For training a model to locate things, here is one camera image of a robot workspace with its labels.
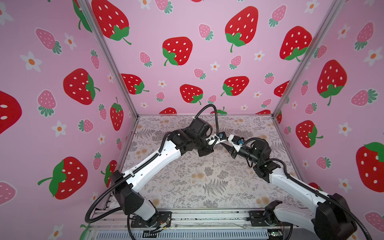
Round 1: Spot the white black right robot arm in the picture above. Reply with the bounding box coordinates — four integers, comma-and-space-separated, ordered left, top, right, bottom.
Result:
223, 138, 358, 240

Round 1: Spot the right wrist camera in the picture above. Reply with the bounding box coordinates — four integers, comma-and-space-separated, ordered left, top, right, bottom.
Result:
227, 135, 245, 152

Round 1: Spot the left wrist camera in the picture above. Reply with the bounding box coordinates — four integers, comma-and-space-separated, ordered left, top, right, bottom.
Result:
206, 133, 227, 148

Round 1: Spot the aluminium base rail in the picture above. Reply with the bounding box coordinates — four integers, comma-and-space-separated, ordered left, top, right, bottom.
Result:
82, 209, 318, 240

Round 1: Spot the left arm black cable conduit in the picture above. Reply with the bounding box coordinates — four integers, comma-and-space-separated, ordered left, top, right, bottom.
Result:
84, 104, 221, 224

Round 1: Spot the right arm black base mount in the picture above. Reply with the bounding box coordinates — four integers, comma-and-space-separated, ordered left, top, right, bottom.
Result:
247, 210, 291, 227

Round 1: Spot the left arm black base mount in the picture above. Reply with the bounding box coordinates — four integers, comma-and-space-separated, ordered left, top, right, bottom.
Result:
130, 211, 172, 228

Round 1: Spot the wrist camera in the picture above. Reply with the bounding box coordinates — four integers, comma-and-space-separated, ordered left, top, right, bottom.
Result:
227, 135, 245, 152
206, 133, 227, 148

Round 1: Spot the aluminium corner post left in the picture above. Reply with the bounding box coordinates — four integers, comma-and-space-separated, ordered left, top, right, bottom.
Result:
78, 1, 138, 119

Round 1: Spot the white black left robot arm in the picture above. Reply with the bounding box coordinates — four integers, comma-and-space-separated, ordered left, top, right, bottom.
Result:
111, 118, 223, 221

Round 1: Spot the aluminium corner post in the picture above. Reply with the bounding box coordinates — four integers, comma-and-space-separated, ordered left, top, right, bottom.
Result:
272, 0, 345, 120
78, 1, 138, 119

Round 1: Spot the aluminium corner post right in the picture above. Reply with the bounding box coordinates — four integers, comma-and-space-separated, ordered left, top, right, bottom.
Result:
272, 0, 345, 120

